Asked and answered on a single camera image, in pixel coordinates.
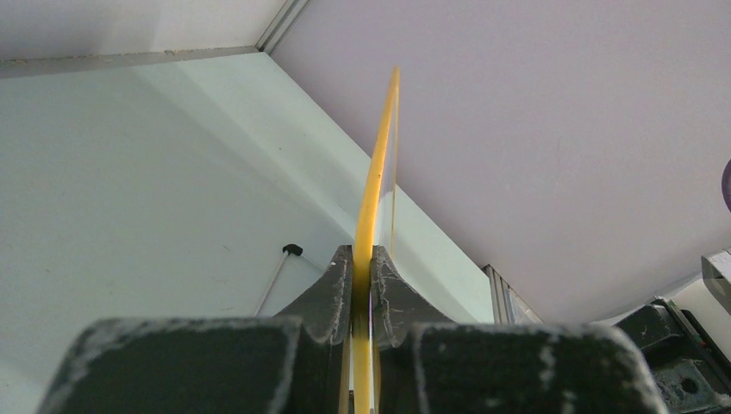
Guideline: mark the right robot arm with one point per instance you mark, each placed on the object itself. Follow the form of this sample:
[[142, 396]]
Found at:
[[690, 370]]

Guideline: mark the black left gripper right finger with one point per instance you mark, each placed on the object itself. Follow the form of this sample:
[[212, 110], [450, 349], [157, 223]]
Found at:
[[428, 363]]

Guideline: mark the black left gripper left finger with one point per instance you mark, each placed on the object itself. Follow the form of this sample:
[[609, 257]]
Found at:
[[162, 365]]

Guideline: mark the black whiteboard foot right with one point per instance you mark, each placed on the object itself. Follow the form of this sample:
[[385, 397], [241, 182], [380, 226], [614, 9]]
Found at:
[[292, 249]]

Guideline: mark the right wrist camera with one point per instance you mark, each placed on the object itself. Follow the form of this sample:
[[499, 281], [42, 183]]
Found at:
[[716, 276]]

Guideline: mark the yellow framed whiteboard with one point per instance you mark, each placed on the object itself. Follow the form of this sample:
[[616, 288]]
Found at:
[[325, 355]]

